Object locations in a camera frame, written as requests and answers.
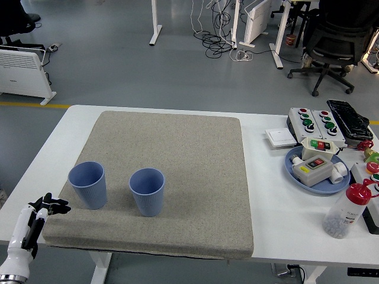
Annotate grey-brown foam mat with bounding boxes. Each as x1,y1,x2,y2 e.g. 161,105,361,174
41,111,255,261

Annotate white table leg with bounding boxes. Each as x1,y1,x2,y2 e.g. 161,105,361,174
304,264,328,284
88,250,113,284

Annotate black cable under table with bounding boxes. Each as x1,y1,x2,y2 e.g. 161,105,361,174
286,263,306,282

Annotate white hanging cable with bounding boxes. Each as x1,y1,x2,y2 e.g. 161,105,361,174
189,0,205,34

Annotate red valve handwheel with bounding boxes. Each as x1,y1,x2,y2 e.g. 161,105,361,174
357,140,374,153

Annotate black plastic-wrapped flat device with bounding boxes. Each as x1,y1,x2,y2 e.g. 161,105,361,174
326,99,374,140

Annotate white switch box green red buttons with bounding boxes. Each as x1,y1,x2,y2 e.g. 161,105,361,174
301,136,341,162

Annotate black floor cable bundle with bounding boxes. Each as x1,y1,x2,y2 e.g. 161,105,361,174
194,0,237,59

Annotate grey switch box red button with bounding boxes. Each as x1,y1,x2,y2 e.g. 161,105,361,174
292,155,335,188

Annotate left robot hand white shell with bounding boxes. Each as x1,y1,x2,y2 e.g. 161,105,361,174
0,192,72,279

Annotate black table height controller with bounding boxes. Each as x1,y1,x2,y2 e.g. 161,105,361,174
346,267,379,277

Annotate white panel heater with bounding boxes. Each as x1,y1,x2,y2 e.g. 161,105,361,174
239,0,272,48
0,49,57,107

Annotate brass valve green tag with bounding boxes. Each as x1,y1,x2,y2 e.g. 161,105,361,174
363,149,379,163

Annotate grey four-button control box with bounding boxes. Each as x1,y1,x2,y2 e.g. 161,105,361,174
309,109,346,148
288,106,322,140

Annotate white pipe tee fitting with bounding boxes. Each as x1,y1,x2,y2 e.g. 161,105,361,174
330,161,348,184

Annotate white desk leg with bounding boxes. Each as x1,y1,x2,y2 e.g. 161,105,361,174
269,0,293,70
360,28,379,75
149,0,163,46
230,0,241,49

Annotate blue ribbed plastic cup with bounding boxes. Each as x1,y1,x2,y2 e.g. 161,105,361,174
129,167,165,218
68,161,107,210

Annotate blue oval plate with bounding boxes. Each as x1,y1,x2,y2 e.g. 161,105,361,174
284,144,351,195

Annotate clear bottle red cap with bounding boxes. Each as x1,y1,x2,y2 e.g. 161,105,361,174
322,180,379,239

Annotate white wall switch panel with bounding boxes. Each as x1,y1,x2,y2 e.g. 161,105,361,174
264,127,297,149

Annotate black mesh office chair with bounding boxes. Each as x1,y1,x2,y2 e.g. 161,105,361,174
287,0,374,97

